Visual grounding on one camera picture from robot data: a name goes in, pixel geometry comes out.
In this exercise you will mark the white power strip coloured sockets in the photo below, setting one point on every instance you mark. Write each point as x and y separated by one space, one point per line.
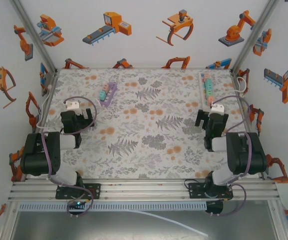
201 95

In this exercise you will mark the small teal charger plug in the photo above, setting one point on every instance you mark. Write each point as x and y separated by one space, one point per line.
102 94

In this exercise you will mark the small pink charger plug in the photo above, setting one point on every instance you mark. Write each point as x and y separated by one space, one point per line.
106 87

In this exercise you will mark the purple power strip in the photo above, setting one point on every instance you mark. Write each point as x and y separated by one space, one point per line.
113 88

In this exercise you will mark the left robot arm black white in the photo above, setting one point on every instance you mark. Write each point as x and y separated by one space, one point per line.
37 155

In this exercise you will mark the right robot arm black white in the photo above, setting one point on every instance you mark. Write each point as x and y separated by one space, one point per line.
246 155

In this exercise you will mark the floral table cloth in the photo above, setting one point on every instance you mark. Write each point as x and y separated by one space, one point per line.
143 130

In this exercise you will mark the small circuit board with light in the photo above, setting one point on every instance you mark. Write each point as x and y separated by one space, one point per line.
76 204

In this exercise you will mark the black round disc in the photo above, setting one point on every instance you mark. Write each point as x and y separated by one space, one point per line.
214 207

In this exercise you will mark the thin white tube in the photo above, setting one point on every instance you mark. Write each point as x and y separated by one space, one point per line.
173 222

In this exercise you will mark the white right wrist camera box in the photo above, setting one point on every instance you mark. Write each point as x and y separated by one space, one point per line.
217 108

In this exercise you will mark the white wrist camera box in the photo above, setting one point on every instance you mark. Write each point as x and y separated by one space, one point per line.
217 108
71 105

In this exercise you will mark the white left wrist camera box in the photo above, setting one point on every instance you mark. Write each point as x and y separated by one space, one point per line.
71 105

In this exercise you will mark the grey wall socket plate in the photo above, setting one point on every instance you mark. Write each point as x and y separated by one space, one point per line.
49 81

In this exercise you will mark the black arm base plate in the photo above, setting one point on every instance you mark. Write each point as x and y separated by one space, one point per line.
95 191
196 191

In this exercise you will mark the aluminium frame rail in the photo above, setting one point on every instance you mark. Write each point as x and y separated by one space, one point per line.
143 191

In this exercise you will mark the aluminium corner post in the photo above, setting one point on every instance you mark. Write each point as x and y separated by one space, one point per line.
33 32
255 32

